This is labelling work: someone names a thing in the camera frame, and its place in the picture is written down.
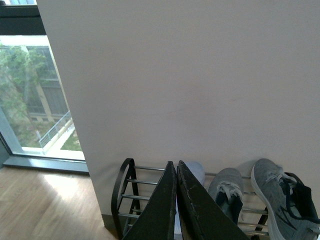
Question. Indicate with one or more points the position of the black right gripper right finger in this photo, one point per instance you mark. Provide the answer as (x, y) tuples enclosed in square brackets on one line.
[(200, 217)]

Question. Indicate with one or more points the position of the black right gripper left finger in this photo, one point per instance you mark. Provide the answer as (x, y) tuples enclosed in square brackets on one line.
[(157, 220)]

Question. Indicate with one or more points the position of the black metal shoe rack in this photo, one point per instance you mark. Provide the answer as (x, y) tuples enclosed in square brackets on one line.
[(133, 188)]

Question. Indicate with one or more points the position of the grey sneaker white sole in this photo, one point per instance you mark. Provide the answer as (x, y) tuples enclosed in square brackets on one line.
[(291, 211)]

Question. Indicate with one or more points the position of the light blue rubber slipper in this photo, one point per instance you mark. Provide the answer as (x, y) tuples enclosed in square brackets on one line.
[(198, 171)]

